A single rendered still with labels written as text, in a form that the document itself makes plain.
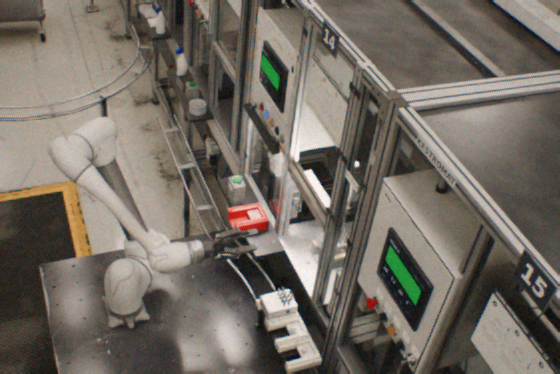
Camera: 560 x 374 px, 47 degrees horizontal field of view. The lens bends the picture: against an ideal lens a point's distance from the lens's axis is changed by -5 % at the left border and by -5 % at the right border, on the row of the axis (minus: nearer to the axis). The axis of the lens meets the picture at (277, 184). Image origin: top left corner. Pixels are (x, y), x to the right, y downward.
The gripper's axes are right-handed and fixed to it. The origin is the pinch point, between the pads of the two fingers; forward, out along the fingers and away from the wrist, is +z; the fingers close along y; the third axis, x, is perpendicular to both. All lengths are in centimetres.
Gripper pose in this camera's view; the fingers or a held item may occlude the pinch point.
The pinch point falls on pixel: (250, 240)
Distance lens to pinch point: 271.7
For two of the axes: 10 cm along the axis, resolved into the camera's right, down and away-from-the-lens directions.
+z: 9.3, -1.7, 3.3
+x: -3.6, -6.3, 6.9
